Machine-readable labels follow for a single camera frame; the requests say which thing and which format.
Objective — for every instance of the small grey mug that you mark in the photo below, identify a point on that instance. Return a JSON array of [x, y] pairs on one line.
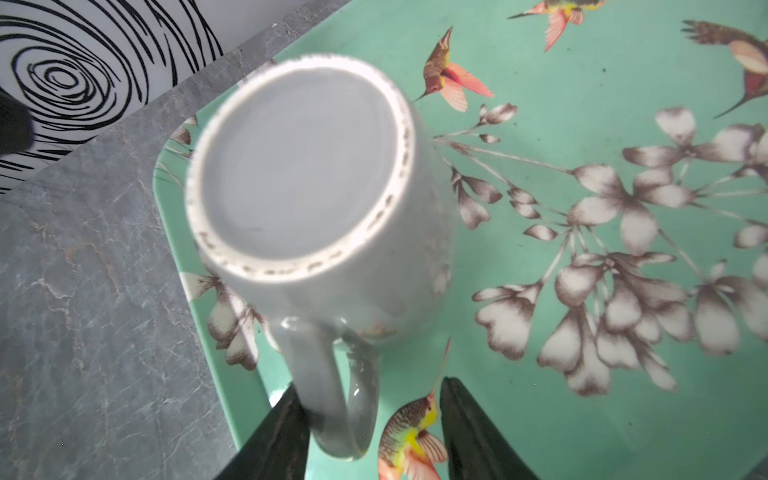
[[315, 192]]

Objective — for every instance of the green floral tray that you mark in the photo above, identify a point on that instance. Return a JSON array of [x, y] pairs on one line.
[[607, 306]]

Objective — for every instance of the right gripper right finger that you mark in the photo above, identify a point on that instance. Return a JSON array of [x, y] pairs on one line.
[[476, 448]]

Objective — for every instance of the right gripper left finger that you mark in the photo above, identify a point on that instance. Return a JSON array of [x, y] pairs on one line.
[[278, 448]]

